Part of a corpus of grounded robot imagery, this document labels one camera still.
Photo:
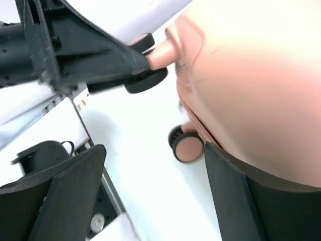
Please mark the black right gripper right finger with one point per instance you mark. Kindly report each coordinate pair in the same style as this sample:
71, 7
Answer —
254, 205

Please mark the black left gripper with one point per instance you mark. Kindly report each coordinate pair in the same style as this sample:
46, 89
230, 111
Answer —
55, 44

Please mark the pink hard-shell suitcase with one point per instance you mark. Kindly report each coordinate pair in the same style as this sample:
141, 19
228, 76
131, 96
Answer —
248, 74

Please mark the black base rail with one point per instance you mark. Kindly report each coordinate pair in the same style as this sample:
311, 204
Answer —
108, 207

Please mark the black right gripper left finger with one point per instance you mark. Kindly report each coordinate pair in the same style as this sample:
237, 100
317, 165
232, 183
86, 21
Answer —
56, 203

